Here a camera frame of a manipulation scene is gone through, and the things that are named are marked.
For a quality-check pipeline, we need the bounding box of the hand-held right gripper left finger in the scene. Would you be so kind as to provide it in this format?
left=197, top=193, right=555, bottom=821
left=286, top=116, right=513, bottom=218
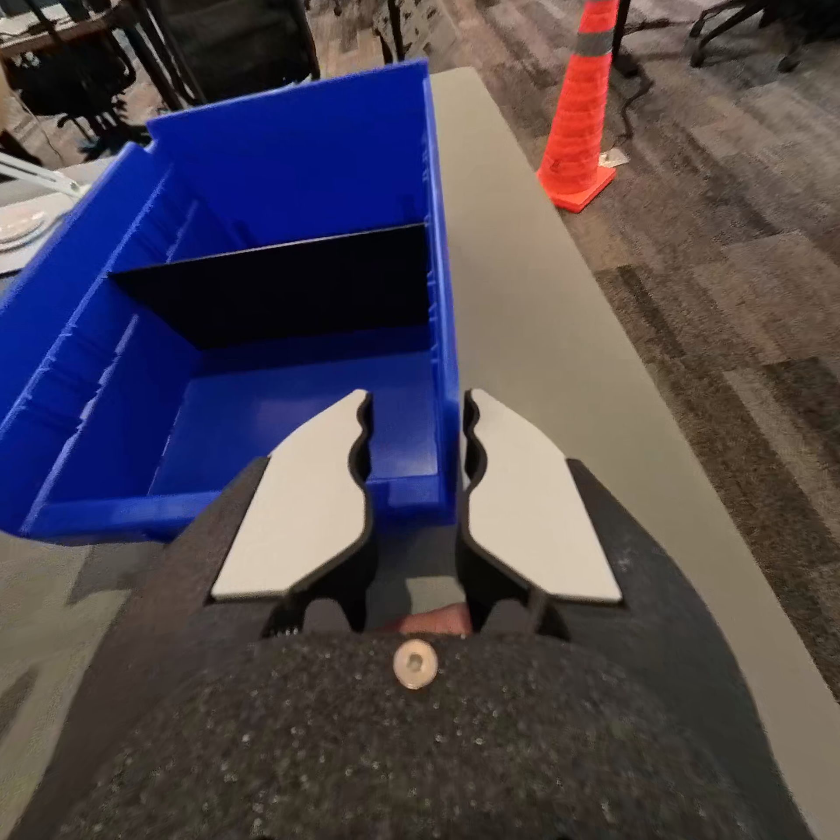
left=210, top=388, right=379, bottom=603

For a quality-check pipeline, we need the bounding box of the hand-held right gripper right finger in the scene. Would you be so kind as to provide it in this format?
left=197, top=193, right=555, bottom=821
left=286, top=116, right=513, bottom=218
left=457, top=388, right=624, bottom=608

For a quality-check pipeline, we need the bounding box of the blue plastic bin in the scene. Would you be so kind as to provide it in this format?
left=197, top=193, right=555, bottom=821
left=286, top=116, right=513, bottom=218
left=0, top=58, right=462, bottom=544

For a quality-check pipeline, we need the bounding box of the black bin divider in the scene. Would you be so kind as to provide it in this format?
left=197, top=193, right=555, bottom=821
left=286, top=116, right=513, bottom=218
left=110, top=223, right=434, bottom=350

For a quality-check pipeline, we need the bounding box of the orange traffic cone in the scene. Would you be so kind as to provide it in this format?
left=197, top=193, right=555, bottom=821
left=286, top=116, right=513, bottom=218
left=536, top=0, right=622, bottom=214

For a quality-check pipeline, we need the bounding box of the white tablet stand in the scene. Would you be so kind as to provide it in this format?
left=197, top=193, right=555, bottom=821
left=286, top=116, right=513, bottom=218
left=0, top=152, right=89, bottom=275

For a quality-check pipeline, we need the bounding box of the black office chair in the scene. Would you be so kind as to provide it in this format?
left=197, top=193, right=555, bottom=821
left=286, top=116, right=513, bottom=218
left=141, top=0, right=322, bottom=109
left=688, top=0, right=840, bottom=74

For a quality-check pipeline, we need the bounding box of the small wooden office desk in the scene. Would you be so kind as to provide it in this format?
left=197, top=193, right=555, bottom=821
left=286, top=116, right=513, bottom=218
left=0, top=3, right=188, bottom=112

